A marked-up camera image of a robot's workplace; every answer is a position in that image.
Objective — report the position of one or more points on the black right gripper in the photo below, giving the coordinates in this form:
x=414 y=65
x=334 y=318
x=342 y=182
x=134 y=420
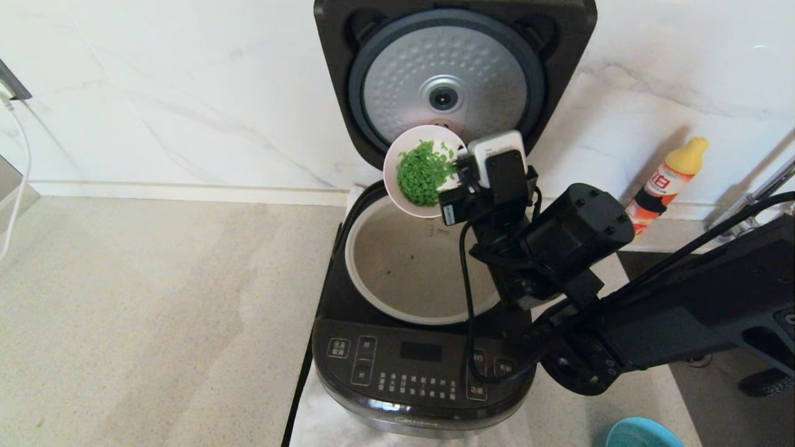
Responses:
x=459 y=208

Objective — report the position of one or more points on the pink bowl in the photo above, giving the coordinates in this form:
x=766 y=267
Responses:
x=404 y=146

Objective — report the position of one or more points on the dark grey rice cooker lid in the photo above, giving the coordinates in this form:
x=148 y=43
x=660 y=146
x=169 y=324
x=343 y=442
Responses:
x=444 y=56

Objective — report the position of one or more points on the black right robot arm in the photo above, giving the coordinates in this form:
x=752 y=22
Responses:
x=683 y=316

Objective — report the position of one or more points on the beige inner pot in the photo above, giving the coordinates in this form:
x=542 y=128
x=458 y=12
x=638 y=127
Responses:
x=404 y=267

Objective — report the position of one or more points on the dark grey rice cooker body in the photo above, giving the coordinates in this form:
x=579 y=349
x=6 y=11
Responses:
x=397 y=366

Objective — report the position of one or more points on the blue bowl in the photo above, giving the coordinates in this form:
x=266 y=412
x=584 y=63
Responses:
x=640 y=434

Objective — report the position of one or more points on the yellow orange detergent bottle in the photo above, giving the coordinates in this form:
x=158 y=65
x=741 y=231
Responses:
x=674 y=174

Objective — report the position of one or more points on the chrome faucet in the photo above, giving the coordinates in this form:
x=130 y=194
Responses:
x=776 y=180

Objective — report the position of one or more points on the stainless steel sink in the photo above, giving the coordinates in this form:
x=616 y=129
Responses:
x=714 y=416

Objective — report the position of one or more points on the grey flat panel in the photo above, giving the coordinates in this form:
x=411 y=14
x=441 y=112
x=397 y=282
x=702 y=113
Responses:
x=12 y=192

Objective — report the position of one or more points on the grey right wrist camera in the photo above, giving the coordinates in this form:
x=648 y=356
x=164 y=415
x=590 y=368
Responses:
x=497 y=161

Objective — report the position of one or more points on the dark wall socket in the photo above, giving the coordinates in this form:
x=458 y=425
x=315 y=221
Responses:
x=13 y=84

